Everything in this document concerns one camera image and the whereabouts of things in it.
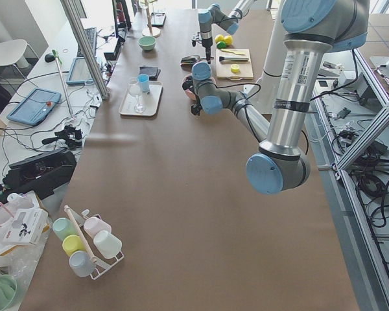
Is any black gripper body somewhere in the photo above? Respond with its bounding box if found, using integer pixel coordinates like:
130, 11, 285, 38
191, 102, 202, 116
191, 32, 213, 53

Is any steel ice scoop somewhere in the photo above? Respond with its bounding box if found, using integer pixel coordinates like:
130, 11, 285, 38
180, 55, 201, 66

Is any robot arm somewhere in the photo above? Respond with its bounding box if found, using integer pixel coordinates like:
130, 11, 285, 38
191, 1, 255, 65
191, 1, 370, 194

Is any blue plastic cup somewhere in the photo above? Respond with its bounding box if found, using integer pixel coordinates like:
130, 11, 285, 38
137, 74, 150, 93

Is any pink plastic cup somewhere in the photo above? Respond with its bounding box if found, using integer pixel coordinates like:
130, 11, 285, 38
84, 216, 112, 238

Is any white plastic cup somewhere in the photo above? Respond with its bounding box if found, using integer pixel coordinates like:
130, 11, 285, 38
93, 231, 122, 259

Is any green plastic cup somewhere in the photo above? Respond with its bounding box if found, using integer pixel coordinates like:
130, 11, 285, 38
52, 217, 77, 242

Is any yellow plastic cup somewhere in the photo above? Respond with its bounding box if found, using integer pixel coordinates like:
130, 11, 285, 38
62, 235, 85, 257

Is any grey-blue plastic cup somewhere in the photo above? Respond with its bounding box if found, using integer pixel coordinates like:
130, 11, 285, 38
69, 250, 96, 277

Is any yellow lemon upper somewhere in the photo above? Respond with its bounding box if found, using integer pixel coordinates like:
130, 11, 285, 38
215, 34, 224, 44

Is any yellow lemon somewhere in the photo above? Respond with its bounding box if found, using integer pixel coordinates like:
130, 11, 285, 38
215, 34, 224, 44
224, 35, 233, 46

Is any green lime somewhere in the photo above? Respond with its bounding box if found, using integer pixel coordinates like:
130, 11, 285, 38
217, 41, 227, 49

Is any steel muddler black tip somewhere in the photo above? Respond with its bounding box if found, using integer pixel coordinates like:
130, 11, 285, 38
218, 56, 249, 62

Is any yellow lemon lower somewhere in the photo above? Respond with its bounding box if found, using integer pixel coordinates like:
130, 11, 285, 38
224, 35, 233, 46

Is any pink bowl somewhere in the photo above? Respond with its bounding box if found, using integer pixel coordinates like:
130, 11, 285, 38
182, 75, 196, 101

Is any bamboo cutting board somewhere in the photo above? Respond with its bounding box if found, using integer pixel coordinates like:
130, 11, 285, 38
215, 49, 253, 80

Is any half lemon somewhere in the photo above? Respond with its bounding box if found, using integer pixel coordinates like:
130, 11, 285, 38
231, 64, 240, 73

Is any yellow plastic knife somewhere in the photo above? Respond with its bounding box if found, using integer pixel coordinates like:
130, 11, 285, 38
219, 49, 245, 56

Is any grey folded cloth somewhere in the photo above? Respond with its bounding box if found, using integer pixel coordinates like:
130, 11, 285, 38
139, 65, 161, 81

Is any wooden mug tree stand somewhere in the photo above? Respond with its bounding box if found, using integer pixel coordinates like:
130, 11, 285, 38
142, 0, 161, 38

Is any pale green bowl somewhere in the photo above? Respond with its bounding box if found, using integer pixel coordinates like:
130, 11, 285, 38
138, 36, 156, 51

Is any cream serving tray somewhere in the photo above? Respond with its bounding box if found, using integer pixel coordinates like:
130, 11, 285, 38
119, 81, 163, 117

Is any clear wine glass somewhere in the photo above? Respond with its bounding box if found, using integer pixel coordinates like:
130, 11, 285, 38
128, 77, 145, 113

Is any black keyboard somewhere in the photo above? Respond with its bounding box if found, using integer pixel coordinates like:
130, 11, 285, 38
76, 27, 98, 58

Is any blue tablet far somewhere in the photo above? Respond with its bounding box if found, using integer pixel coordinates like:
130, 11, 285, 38
66, 57, 93, 86

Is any blue tablet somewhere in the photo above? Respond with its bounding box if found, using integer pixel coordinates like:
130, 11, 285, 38
66, 57, 93, 86
6, 88, 62, 126

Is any blue tablet near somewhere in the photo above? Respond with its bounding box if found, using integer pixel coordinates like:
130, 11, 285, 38
6, 88, 62, 126

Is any white chair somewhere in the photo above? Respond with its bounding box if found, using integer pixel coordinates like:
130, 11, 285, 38
0, 39, 30, 78

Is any white product box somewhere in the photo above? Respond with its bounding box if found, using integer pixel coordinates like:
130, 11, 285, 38
3, 208, 49, 246

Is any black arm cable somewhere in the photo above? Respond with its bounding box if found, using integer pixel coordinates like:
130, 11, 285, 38
213, 82, 312, 163

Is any aluminium frame post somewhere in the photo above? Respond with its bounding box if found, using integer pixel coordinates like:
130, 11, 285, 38
60, 0, 110, 100

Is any white wire cup rack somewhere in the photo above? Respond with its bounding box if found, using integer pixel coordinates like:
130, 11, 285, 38
81, 209, 124, 280

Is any wooden rack handle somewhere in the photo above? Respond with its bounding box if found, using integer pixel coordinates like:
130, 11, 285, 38
64, 205, 97, 263

